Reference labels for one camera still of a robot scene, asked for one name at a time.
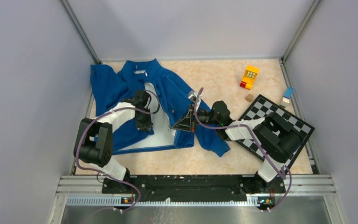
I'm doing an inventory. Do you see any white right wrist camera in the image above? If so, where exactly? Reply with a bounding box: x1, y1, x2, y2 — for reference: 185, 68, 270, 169
187, 91, 202, 107

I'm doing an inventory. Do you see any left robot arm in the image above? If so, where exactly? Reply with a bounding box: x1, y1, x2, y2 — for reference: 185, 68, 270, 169
74, 90, 158, 193

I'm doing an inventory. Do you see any yellow red toy block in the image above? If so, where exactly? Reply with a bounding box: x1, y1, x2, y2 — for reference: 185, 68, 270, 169
240, 65, 260, 90

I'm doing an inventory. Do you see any blue zip jacket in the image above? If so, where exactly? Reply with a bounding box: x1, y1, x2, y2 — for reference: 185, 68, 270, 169
90, 59, 230, 157

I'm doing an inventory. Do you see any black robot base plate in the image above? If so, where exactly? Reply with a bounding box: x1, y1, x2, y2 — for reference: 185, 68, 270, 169
102, 175, 286, 202

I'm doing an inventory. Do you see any small brown wooden cube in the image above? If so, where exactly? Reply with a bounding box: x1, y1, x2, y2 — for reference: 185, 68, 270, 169
245, 94, 254, 103

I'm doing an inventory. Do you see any aluminium frame rail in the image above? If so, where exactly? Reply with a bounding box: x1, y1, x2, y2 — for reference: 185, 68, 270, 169
56, 175, 336, 208

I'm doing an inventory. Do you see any black white checkerboard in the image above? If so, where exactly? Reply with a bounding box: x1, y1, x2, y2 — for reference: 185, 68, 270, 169
239, 94, 315, 168

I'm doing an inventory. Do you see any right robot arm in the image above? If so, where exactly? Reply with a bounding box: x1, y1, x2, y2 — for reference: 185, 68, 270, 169
173, 101, 303, 192

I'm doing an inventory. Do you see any blue white small block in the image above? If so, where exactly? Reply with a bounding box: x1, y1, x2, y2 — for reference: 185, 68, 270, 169
280, 87, 294, 108

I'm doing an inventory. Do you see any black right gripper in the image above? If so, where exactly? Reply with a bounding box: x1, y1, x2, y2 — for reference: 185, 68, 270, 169
172, 104, 220, 133

